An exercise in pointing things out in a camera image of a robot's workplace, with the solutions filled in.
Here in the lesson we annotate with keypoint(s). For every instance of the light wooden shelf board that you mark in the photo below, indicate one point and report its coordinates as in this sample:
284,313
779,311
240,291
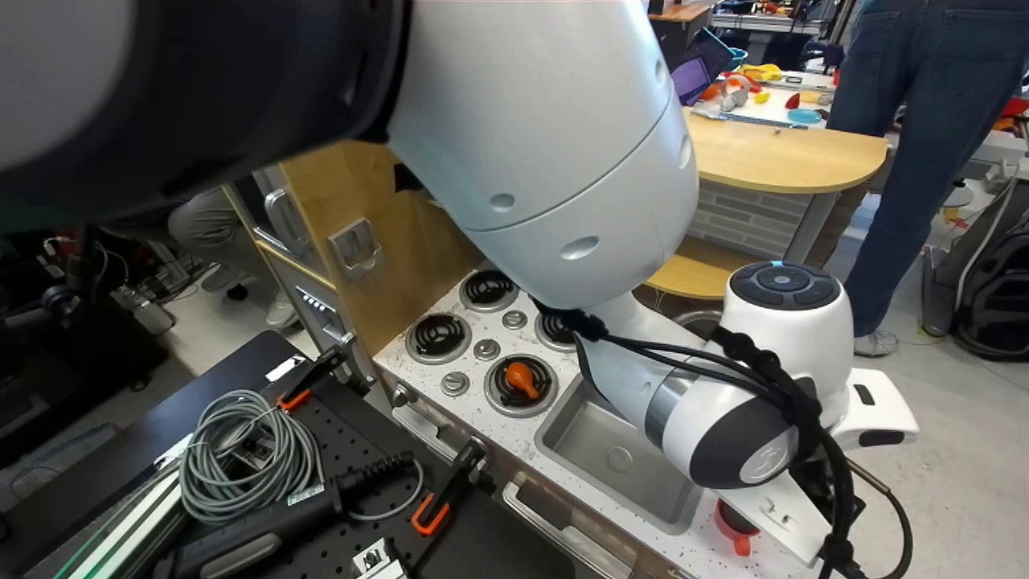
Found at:
792,154

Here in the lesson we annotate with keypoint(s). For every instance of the white green flat strips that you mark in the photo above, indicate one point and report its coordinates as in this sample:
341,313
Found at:
125,533

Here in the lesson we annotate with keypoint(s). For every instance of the standing person in jeans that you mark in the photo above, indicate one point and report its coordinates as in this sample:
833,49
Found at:
935,131

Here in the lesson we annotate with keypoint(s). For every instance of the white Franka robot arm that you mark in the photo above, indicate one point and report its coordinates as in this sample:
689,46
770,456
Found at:
535,140

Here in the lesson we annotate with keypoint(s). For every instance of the orange toy chicken leg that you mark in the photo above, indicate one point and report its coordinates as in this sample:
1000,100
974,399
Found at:
521,377

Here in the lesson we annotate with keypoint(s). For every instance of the silver toy oven door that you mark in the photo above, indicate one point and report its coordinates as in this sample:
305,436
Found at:
306,276

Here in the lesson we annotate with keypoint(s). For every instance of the grey metal support pole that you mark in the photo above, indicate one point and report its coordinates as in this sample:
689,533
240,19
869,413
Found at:
823,225

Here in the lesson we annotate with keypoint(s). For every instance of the black perforated breadboard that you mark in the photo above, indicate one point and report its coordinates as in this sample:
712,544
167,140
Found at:
354,429

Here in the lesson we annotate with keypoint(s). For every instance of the black coil toy burner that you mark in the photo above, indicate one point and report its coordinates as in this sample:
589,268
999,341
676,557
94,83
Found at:
504,404
557,330
491,291
438,339

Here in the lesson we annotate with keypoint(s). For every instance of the small wooden lower shelf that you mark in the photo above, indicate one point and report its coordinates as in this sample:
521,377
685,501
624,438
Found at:
692,281

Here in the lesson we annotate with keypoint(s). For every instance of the white tiled back panel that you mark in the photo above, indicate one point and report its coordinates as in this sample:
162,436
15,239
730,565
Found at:
751,221

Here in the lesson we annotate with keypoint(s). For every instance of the laptop with purple screen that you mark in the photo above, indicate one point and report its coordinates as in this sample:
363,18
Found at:
695,75

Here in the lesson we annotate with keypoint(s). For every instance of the brown wooden cabinet panel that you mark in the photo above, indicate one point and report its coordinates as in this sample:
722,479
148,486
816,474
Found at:
418,246

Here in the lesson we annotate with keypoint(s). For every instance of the silver toy stove knob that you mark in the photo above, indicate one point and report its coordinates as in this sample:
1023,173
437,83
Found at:
515,318
487,348
455,382

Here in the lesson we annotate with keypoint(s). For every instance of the black clamp orange trigger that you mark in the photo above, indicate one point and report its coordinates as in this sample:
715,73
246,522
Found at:
444,499
310,380

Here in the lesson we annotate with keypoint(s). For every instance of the black backpack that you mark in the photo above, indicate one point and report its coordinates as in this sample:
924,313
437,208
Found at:
993,291

